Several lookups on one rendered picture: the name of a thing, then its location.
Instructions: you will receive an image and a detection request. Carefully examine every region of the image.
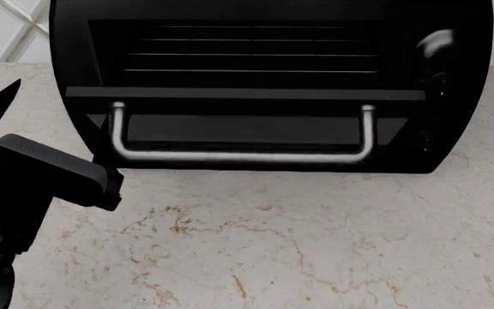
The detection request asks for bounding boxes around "black toaster oven body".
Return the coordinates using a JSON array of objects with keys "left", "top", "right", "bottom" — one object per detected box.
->
[{"left": 48, "top": 0, "right": 494, "bottom": 175}]

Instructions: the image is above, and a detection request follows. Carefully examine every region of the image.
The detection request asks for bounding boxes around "black glass oven door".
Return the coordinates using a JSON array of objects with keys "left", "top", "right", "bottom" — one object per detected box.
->
[{"left": 64, "top": 85, "right": 428, "bottom": 172}]

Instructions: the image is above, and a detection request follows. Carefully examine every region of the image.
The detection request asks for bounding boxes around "small black oven knob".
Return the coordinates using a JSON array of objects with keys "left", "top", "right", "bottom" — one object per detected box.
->
[{"left": 428, "top": 71, "right": 452, "bottom": 97}]

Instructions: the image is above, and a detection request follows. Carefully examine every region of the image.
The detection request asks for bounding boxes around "large silver oven knob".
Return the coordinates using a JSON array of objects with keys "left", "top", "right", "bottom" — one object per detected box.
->
[{"left": 414, "top": 28, "right": 457, "bottom": 63}]

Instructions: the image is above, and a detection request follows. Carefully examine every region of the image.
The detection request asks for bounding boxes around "white wall lattice trim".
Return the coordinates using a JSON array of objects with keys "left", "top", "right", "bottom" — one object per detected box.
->
[{"left": 0, "top": 0, "right": 51, "bottom": 63}]

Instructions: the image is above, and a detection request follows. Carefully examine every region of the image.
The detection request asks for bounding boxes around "silver door handle bar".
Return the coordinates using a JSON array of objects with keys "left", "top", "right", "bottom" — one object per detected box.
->
[{"left": 110, "top": 100, "right": 377, "bottom": 162}]

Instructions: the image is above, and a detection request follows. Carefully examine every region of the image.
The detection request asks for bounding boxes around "metal wire oven rack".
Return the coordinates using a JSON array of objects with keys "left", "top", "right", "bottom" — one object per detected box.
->
[{"left": 123, "top": 24, "right": 382, "bottom": 75}]

